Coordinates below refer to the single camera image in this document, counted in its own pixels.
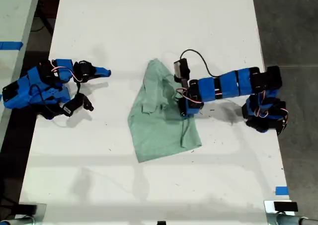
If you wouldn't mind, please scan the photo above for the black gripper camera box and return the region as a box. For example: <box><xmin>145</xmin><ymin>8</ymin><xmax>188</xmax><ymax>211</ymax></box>
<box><xmin>61</xmin><ymin>93</ymin><xmax>84</xmax><ymax>117</ymax></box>
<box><xmin>173</xmin><ymin>58</ymin><xmax>191</xmax><ymax>82</ymax></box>

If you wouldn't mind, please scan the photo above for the white side table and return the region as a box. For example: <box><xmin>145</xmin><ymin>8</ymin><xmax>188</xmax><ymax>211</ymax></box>
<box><xmin>0</xmin><ymin>0</ymin><xmax>42</xmax><ymax>149</ymax></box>

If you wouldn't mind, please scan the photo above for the black camera stalk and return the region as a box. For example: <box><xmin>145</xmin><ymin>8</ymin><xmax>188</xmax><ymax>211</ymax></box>
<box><xmin>80</xmin><ymin>93</ymin><xmax>95</xmax><ymax>112</ymax></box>
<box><xmin>173</xmin><ymin>75</ymin><xmax>191</xmax><ymax>89</ymax></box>

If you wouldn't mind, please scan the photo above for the black camera cable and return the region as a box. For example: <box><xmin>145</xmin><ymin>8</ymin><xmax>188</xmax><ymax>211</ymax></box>
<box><xmin>179</xmin><ymin>49</ymin><xmax>222</xmax><ymax>78</ymax></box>
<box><xmin>29</xmin><ymin>84</ymin><xmax>66</xmax><ymax>119</ymax></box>

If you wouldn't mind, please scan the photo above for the short blue tape piece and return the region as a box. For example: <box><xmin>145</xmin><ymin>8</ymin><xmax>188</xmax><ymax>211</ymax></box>
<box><xmin>275</xmin><ymin>186</ymin><xmax>290</xmax><ymax>196</ymax></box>

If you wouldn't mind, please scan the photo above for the pale green t-shirt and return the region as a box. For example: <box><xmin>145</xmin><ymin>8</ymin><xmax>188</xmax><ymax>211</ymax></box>
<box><xmin>127</xmin><ymin>58</ymin><xmax>203</xmax><ymax>164</ymax></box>

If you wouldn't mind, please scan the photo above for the metal table bracket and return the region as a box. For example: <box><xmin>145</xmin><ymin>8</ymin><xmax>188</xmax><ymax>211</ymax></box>
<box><xmin>263</xmin><ymin>200</ymin><xmax>299</xmax><ymax>225</ymax></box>
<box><xmin>14</xmin><ymin>203</ymin><xmax>48</xmax><ymax>223</ymax></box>

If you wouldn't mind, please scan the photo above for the black floor cable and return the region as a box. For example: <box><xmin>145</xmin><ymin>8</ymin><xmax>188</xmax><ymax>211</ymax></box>
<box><xmin>31</xmin><ymin>0</ymin><xmax>56</xmax><ymax>36</ymax></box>

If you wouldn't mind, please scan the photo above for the small black box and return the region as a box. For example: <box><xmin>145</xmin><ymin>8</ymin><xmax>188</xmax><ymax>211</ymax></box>
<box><xmin>273</xmin><ymin>201</ymin><xmax>299</xmax><ymax>213</ymax></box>
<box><xmin>17</xmin><ymin>204</ymin><xmax>38</xmax><ymax>216</ymax></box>

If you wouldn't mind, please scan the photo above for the long blue tape strip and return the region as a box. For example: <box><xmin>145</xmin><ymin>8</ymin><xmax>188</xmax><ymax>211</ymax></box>
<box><xmin>0</xmin><ymin>41</ymin><xmax>24</xmax><ymax>51</ymax></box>

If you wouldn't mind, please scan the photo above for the grey metal pipe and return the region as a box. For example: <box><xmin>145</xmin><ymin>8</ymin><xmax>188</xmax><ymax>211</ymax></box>
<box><xmin>0</xmin><ymin>216</ymin><xmax>38</xmax><ymax>225</ymax></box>
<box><xmin>276</xmin><ymin>213</ymin><xmax>318</xmax><ymax>225</ymax></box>

